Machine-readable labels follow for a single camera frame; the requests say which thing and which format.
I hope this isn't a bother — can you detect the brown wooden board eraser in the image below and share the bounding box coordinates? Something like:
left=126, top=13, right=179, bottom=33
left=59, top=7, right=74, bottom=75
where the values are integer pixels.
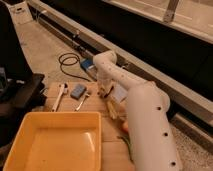
left=99, top=86, right=113, bottom=98

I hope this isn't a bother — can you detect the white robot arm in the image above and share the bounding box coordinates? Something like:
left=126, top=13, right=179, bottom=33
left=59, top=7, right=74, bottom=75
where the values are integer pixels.
left=93, top=50, right=183, bottom=171

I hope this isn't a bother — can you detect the light blue cloth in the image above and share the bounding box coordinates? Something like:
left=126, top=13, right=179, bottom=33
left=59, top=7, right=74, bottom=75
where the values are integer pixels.
left=112, top=85, right=127, bottom=103

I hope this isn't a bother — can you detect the blue sponge block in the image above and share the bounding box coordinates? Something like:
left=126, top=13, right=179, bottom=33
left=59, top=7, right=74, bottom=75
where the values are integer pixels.
left=70, top=84, right=87, bottom=100

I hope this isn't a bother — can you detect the blue power box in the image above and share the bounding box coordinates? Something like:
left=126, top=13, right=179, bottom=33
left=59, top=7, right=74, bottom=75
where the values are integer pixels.
left=80, top=59, right=97, bottom=80

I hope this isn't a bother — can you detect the green cucumber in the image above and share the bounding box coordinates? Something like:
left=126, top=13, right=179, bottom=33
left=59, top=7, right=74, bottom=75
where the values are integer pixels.
left=117, top=136, right=132, bottom=156

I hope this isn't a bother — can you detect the yellow plastic tub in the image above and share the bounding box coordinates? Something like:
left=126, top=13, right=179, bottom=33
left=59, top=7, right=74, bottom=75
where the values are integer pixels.
left=3, top=112, right=101, bottom=171

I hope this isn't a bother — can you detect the black chair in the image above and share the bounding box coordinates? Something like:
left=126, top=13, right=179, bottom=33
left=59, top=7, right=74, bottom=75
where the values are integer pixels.
left=0, top=1, right=46, bottom=148

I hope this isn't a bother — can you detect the black coiled cable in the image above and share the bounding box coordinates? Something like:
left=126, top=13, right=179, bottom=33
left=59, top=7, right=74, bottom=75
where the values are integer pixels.
left=58, top=52, right=93, bottom=83

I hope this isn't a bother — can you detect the metal window post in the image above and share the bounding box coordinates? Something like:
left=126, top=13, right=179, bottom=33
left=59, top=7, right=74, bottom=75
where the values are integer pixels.
left=163, top=0, right=179, bottom=23

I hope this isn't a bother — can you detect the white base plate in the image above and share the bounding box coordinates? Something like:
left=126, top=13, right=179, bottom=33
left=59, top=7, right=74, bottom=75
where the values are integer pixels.
left=8, top=1, right=33, bottom=25

